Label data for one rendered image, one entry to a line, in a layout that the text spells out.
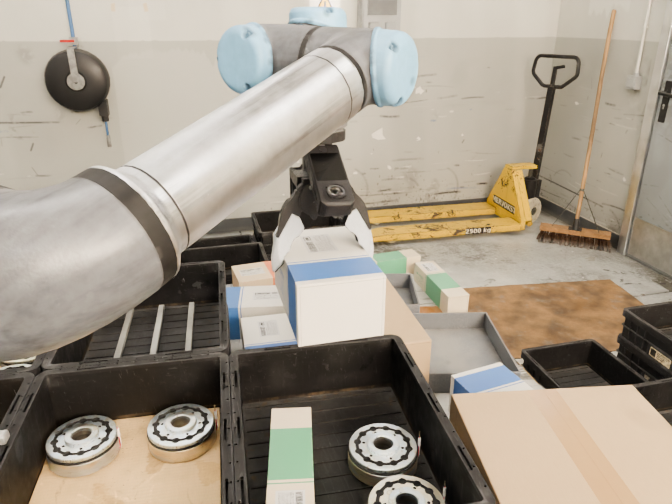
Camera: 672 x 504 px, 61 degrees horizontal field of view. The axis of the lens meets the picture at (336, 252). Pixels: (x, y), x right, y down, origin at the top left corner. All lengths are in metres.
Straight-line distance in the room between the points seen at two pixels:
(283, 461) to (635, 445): 0.49
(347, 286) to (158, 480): 0.40
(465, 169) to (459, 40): 0.97
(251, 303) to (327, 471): 0.64
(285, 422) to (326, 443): 0.09
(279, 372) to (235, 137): 0.62
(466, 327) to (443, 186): 3.14
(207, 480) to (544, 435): 0.49
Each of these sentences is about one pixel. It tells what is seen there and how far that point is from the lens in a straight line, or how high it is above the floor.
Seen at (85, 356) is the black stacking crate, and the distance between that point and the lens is 1.25.
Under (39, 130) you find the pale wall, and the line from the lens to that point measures 4.15.
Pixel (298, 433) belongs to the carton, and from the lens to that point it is 0.87.
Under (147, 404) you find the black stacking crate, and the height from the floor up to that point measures 0.85.
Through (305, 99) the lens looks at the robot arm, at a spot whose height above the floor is 1.39.
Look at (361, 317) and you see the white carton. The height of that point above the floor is 1.08.
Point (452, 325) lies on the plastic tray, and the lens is 1.51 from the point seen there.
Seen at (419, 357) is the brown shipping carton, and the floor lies 0.82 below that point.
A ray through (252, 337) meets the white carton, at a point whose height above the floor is 0.79.
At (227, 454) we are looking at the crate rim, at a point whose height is 0.93.
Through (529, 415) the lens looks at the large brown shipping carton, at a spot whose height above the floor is 0.90.
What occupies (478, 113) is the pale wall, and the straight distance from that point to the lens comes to 4.60.
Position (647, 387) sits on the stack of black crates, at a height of 0.48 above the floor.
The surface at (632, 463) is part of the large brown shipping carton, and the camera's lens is 0.90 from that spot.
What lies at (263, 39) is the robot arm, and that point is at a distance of 0.65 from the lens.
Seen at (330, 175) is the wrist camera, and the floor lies 1.26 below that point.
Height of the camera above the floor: 1.45
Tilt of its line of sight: 22 degrees down
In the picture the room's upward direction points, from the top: straight up
